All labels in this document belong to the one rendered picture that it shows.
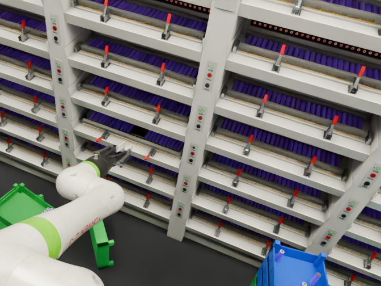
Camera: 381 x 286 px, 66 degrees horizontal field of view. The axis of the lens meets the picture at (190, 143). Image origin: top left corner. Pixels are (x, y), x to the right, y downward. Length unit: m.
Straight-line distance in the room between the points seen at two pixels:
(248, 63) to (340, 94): 0.33
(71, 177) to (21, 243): 0.39
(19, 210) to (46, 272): 1.32
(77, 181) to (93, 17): 0.68
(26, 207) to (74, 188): 0.93
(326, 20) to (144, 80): 0.72
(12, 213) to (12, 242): 1.24
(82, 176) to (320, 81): 0.87
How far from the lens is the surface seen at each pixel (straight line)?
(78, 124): 1.67
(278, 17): 1.07
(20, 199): 1.94
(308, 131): 1.22
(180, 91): 1.24
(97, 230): 1.60
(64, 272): 0.60
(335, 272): 1.85
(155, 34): 1.22
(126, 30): 1.26
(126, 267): 1.72
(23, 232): 0.69
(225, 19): 1.09
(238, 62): 1.12
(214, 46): 1.12
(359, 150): 1.26
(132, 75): 1.33
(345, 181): 1.39
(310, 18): 1.08
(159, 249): 1.78
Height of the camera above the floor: 1.49
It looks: 36 degrees down
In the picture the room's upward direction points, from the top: 12 degrees clockwise
